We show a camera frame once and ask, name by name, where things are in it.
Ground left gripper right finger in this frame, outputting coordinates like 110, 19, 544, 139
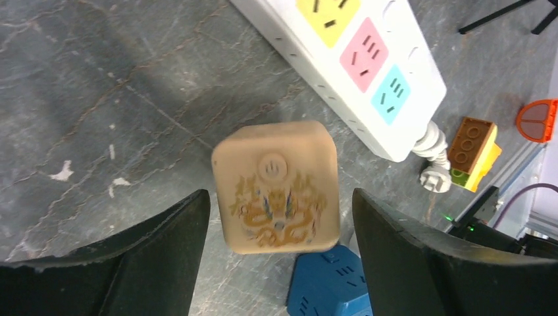
352, 188, 557, 315

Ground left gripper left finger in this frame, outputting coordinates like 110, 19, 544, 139
1, 190, 211, 315

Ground blue cube plug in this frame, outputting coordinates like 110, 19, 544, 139
286, 245, 372, 316

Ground beige dragon cube plug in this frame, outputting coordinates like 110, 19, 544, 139
211, 120, 340, 254

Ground white power strip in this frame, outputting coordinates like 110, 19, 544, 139
234, 1, 447, 162

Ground yellow orange toy bricks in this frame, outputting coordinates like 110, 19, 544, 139
448, 117, 502, 192

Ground orange semicircle toy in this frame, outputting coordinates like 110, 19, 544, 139
516, 99, 557, 144

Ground white power strip plug cord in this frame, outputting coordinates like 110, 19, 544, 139
411, 120, 453, 194

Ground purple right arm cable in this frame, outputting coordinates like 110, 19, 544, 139
492, 183, 558, 230

